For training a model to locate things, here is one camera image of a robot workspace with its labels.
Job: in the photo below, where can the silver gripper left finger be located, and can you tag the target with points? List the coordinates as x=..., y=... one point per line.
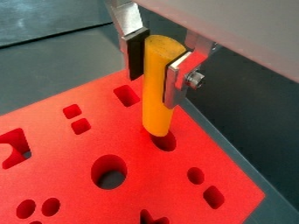
x=132, y=34

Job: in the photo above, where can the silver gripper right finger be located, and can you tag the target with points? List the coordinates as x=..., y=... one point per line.
x=182, y=73

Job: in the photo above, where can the yellow oval cylinder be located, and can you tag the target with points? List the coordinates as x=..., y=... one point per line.
x=160, y=51

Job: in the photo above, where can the red foam shape board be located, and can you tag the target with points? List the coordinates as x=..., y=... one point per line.
x=79, y=164

